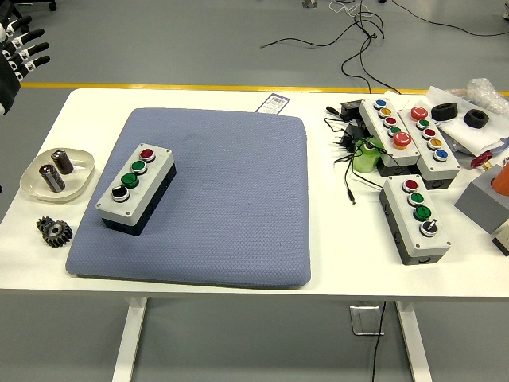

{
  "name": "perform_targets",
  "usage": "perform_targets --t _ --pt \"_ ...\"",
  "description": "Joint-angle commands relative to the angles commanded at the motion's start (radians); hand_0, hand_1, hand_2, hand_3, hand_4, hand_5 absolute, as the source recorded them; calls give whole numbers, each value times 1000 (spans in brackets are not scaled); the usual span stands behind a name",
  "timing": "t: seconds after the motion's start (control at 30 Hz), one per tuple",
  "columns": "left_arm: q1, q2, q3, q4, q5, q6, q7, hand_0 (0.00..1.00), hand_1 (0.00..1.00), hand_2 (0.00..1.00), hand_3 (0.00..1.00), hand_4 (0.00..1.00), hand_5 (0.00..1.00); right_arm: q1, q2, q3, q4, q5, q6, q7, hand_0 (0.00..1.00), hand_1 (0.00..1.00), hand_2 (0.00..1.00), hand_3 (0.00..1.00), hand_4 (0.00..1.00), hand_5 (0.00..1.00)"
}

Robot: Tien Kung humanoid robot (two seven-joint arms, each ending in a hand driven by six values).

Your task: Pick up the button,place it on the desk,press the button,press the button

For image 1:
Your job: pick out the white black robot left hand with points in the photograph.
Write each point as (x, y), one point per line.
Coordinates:
(10, 83)

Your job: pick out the grey four-button control box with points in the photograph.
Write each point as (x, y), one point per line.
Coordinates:
(153, 175)
(401, 215)

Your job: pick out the grey five-button control box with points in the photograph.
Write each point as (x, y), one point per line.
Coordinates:
(445, 167)
(375, 123)

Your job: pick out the black office chair base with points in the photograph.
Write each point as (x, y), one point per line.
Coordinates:
(51, 4)

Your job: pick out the cream shallow dish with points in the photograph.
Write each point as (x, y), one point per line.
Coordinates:
(79, 175)

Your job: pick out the black metal gear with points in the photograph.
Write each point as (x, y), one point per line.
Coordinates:
(59, 232)
(43, 223)

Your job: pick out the blue-grey textured mat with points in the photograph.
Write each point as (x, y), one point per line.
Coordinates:
(222, 191)

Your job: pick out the purple white label card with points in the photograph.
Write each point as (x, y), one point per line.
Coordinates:
(273, 103)

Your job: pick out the white table leg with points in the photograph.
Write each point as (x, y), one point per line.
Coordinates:
(415, 346)
(129, 342)

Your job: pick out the black power adapter brick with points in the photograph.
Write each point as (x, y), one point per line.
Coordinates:
(350, 108)

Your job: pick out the black plug adapter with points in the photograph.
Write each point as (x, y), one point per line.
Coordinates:
(354, 133)

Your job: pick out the green plastic holder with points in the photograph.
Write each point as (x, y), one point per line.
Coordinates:
(364, 161)

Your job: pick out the white paper sheet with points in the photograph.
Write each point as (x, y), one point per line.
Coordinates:
(469, 137)

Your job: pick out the red small part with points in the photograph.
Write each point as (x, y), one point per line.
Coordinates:
(479, 161)

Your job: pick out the clear bubble wrap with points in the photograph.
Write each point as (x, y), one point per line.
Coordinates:
(487, 95)

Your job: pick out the grey block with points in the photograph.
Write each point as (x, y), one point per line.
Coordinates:
(481, 207)

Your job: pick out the orange cylinder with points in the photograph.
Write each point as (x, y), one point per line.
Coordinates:
(502, 181)

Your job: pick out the white black small box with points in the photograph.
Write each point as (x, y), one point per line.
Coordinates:
(503, 240)

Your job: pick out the metal bracket under table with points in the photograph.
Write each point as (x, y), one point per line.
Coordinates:
(358, 322)

